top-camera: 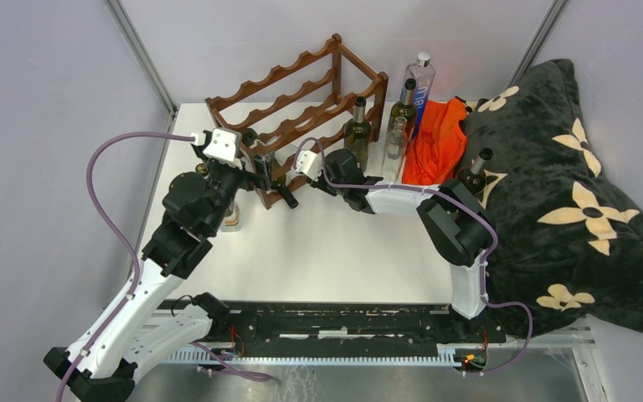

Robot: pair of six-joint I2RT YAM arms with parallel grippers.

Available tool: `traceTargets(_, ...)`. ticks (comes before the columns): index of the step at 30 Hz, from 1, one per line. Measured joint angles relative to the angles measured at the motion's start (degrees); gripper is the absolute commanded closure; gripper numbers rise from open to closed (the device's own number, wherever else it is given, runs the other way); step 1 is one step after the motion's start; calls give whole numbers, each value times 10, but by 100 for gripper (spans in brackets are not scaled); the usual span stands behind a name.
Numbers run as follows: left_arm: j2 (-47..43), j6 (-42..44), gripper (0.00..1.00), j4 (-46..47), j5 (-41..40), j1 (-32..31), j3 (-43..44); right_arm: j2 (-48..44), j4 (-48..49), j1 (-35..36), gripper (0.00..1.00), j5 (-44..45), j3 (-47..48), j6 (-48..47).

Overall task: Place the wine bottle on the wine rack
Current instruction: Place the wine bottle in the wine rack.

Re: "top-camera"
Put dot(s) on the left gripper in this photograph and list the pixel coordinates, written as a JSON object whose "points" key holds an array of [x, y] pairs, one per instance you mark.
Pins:
{"points": [[262, 165]]}

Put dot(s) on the dark green wine bottle labelled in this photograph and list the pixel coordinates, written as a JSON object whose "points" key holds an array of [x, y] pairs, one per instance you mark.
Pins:
{"points": [[251, 139]]}

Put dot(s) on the right aluminium corner post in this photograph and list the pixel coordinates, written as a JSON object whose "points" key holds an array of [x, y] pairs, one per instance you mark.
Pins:
{"points": [[550, 20]]}

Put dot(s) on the blue square glass bottle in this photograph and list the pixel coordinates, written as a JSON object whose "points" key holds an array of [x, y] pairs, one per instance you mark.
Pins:
{"points": [[423, 73]]}

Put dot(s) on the clear square bottle black cap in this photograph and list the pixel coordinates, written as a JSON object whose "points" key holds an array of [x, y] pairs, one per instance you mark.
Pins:
{"points": [[231, 221]]}

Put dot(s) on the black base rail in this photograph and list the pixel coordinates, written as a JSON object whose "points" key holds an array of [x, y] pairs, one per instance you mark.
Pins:
{"points": [[360, 334]]}

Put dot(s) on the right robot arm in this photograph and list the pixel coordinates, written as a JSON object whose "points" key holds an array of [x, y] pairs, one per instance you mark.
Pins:
{"points": [[456, 224]]}

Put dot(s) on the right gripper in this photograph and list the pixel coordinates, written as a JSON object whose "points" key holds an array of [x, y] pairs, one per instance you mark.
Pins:
{"points": [[320, 182]]}

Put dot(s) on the dark wine bottle silver neck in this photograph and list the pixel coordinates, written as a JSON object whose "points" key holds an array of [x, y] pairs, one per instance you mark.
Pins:
{"points": [[405, 107]]}

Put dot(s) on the orange cloth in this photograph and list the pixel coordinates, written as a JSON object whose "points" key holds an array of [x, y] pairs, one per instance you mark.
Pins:
{"points": [[439, 145]]}

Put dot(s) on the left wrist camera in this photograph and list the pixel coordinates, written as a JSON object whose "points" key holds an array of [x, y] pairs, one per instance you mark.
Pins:
{"points": [[223, 145]]}

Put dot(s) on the dark wine bottle brown label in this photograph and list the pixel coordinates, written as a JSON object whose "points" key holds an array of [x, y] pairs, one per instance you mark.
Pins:
{"points": [[474, 177]]}

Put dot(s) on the left aluminium corner post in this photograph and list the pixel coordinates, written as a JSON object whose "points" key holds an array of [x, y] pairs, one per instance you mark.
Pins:
{"points": [[138, 48]]}

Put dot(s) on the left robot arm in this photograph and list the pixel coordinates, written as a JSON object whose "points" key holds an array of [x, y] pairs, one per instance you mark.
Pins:
{"points": [[111, 358]]}

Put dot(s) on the brown wooden wine rack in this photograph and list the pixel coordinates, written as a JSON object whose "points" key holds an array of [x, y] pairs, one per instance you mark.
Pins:
{"points": [[335, 103]]}

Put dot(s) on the tall clear glass bottle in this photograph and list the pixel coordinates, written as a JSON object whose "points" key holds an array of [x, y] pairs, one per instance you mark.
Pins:
{"points": [[285, 161]]}

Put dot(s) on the aluminium corner post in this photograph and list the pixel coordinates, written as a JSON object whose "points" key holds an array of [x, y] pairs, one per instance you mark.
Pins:
{"points": [[550, 20], [138, 48]]}

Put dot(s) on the black floral blanket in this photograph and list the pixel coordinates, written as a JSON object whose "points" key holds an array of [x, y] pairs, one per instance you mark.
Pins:
{"points": [[570, 241]]}

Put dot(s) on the small clear glass bottle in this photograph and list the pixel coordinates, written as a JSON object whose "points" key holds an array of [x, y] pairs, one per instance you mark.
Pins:
{"points": [[394, 149]]}

